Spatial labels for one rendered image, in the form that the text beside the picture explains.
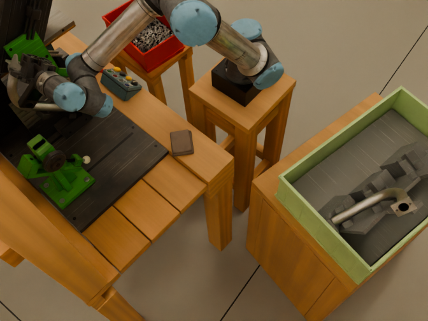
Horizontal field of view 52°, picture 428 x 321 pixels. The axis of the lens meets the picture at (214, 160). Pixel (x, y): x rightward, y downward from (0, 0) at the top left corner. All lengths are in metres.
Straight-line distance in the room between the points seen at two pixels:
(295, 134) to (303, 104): 0.24
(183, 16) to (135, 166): 0.64
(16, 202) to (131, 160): 0.78
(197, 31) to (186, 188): 0.59
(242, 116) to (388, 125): 0.57
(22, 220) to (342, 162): 1.15
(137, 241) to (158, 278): 0.89
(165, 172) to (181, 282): 0.90
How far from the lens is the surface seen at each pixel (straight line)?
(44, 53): 1.63
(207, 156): 1.60
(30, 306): 2.54
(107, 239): 1.54
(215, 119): 1.90
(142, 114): 1.73
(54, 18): 1.83
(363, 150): 1.74
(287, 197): 1.56
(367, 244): 1.58
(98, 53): 1.39
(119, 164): 1.63
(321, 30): 3.34
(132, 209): 1.56
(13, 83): 1.58
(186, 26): 1.19
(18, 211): 0.93
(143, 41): 2.00
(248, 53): 1.42
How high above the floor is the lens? 2.28
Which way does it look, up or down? 60 degrees down
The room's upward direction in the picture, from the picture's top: 4 degrees counter-clockwise
